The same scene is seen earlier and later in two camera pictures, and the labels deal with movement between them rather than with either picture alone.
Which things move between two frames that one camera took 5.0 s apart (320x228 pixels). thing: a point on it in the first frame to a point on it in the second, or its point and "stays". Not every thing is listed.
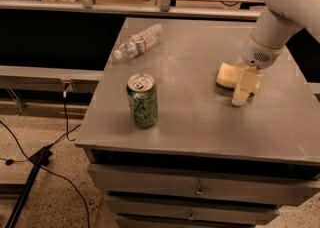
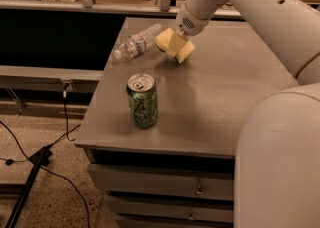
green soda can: [142, 93] stays
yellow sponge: [228, 76] to [162, 42]
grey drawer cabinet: [168, 148] stays
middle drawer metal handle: [190, 216] stays
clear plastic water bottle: [137, 43] stays
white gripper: [258, 55] to [186, 24]
